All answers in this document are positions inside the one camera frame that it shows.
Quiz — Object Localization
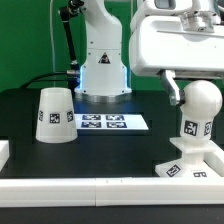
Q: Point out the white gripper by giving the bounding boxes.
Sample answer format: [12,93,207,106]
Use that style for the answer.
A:
[129,16,224,106]

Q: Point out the black cable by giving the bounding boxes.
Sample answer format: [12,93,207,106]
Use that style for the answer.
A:
[19,70,81,89]

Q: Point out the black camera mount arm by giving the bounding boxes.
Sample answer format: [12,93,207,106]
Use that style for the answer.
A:
[59,0,84,71]

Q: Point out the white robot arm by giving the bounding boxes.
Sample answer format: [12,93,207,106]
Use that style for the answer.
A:
[75,0,224,105]

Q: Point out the white marker sheet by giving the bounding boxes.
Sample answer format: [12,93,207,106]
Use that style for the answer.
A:
[75,114,148,130]

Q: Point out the white right rail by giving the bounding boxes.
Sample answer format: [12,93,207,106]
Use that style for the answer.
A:
[205,151,224,177]

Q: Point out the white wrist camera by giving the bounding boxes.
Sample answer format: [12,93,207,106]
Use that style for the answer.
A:
[132,0,192,23]

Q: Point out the white cable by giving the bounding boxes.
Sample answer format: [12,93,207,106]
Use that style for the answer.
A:
[49,0,57,88]

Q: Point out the white front rail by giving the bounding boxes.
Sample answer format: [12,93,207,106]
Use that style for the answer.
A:
[0,178,224,207]

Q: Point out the white lamp bulb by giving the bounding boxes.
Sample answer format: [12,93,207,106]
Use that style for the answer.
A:
[180,80,222,143]

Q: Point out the white left rail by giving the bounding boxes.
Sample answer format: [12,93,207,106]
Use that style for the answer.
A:
[0,140,9,171]

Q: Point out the white lamp shade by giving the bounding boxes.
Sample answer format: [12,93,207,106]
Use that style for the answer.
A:
[36,87,78,143]

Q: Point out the white rail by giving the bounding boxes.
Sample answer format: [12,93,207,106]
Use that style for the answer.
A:
[205,151,224,177]
[0,178,224,207]
[0,140,9,171]

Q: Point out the white lamp base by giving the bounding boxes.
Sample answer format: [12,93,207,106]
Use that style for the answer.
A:
[155,137,224,178]

